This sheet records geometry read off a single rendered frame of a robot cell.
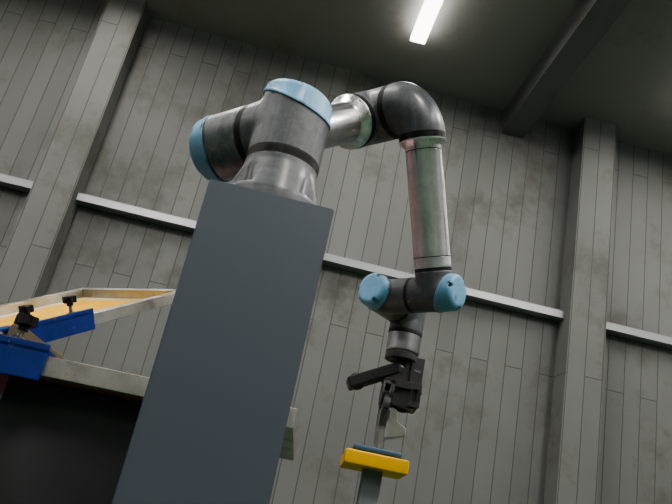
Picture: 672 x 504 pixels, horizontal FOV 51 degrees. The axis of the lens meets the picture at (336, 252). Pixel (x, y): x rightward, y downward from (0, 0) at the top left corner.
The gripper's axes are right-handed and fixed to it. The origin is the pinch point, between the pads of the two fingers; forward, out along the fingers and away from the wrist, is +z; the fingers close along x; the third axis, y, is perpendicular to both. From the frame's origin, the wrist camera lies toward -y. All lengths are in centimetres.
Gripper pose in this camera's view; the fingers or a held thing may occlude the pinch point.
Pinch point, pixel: (376, 444)
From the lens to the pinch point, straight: 154.1
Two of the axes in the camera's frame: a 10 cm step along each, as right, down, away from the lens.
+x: -0.6, 3.7, 9.3
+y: 9.8, 2.0, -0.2
